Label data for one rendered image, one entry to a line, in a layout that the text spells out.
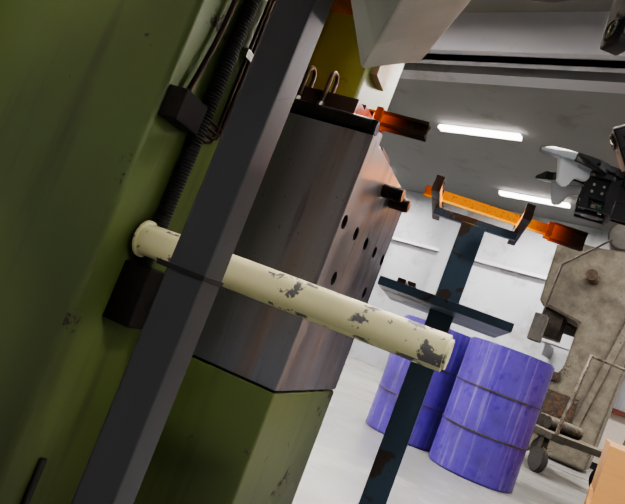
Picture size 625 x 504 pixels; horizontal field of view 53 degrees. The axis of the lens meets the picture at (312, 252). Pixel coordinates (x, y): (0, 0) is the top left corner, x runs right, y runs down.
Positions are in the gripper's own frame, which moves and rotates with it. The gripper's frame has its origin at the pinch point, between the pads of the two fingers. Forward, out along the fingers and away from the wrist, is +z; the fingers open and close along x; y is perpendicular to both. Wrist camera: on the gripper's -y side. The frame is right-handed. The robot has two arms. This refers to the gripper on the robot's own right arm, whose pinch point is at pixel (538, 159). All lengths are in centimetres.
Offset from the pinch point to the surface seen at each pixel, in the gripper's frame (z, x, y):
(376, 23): 18, -49, 7
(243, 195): 21, -59, 31
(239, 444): 27, -16, 63
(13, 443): 45, -44, 68
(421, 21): 13, -51, 6
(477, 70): 113, 483, -240
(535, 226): -1.9, 45.4, 0.6
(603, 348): -96, 670, -39
